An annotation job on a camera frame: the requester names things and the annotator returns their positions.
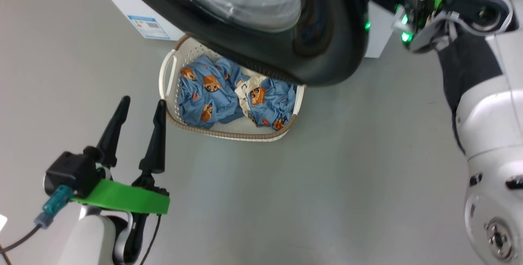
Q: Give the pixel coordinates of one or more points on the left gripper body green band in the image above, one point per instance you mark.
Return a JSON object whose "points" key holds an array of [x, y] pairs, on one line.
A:
{"points": [[122, 197]]}

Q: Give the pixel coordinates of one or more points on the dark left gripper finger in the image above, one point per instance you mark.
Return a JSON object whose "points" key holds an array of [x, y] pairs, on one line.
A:
{"points": [[114, 130], [157, 142]]}

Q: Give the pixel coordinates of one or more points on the blue cartoon-print garment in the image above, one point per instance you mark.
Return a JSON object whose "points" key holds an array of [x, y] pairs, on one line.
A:
{"points": [[204, 101]]}

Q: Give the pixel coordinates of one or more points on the round black washing machine door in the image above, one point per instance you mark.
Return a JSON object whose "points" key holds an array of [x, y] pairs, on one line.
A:
{"points": [[327, 65]]}

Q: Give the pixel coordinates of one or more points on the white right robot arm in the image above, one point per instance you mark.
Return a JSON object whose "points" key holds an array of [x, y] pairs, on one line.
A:
{"points": [[490, 126]]}

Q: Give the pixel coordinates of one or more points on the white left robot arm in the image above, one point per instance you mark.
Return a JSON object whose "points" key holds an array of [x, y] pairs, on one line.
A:
{"points": [[88, 240]]}

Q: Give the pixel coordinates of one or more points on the cream perforated laundry basket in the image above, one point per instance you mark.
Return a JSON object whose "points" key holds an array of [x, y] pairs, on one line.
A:
{"points": [[229, 128]]}

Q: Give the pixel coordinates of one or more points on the blue white energy label sticker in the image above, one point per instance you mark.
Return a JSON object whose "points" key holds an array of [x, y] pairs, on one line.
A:
{"points": [[149, 27]]}

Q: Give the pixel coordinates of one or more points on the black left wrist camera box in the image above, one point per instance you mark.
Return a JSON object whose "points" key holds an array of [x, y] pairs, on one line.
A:
{"points": [[71, 173]]}

